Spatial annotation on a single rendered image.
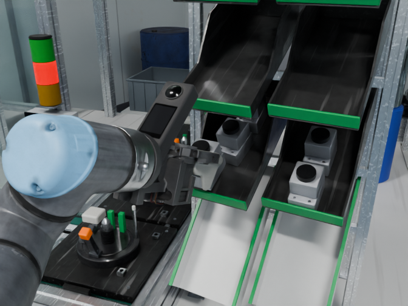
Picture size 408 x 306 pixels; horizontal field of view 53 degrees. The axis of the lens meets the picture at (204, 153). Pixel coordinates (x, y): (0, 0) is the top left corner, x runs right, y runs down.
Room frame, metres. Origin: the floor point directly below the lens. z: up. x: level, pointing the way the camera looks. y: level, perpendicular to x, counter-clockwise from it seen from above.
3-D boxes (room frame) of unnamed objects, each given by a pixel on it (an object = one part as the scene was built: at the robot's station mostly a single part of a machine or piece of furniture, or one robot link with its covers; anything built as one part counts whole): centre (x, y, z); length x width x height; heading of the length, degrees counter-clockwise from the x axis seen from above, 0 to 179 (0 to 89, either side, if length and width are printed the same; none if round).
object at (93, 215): (0.88, 0.28, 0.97); 0.05 x 0.05 x 0.04; 72
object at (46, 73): (0.93, 0.36, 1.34); 0.05 x 0.05 x 0.05
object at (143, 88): (2.90, 0.19, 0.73); 0.62 x 0.42 x 0.23; 72
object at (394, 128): (1.34, -0.60, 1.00); 0.16 x 0.16 x 0.27
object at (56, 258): (0.76, 0.22, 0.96); 0.24 x 0.24 x 0.02; 72
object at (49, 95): (0.93, 0.36, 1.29); 0.05 x 0.05 x 0.05
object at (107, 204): (1.00, 0.14, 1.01); 0.24 x 0.24 x 0.13; 72
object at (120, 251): (0.76, 0.22, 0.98); 0.14 x 0.14 x 0.02
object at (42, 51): (0.93, 0.36, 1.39); 0.05 x 0.05 x 0.05
